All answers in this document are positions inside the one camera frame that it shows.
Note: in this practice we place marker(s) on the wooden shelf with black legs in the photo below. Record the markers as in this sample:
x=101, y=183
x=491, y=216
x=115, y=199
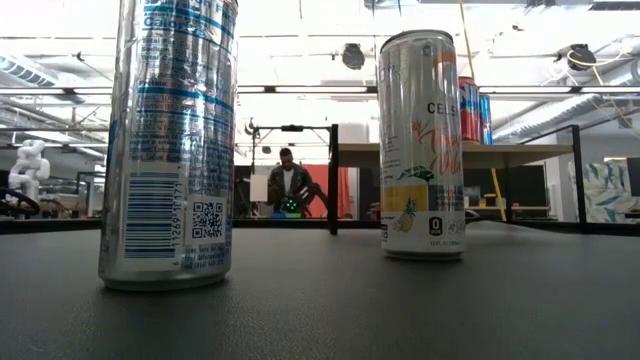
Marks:
x=510, y=155

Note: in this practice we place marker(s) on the leaf pattern panel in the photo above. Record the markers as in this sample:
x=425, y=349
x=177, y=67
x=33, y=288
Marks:
x=607, y=192

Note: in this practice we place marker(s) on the blue silver Red Bull can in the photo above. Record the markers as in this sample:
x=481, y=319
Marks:
x=485, y=120

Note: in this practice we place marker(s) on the black gantry frame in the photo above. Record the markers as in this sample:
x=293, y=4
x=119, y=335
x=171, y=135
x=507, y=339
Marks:
x=292, y=128

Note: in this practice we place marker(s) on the white board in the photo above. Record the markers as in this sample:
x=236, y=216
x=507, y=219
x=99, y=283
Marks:
x=258, y=187

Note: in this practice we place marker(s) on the orange red panel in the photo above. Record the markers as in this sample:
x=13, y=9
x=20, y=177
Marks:
x=322, y=185

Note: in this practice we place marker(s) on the red Fanta can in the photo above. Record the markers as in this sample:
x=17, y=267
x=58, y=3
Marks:
x=469, y=112

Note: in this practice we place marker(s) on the silver white Celsius can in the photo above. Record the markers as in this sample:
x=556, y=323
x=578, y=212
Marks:
x=420, y=150

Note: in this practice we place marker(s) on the silver ventilation duct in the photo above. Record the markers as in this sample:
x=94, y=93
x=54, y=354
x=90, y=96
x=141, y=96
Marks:
x=25, y=70
x=550, y=117

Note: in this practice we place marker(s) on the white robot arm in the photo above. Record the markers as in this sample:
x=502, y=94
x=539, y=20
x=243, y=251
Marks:
x=30, y=167

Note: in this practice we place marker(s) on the person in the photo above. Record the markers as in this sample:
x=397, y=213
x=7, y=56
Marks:
x=287, y=182

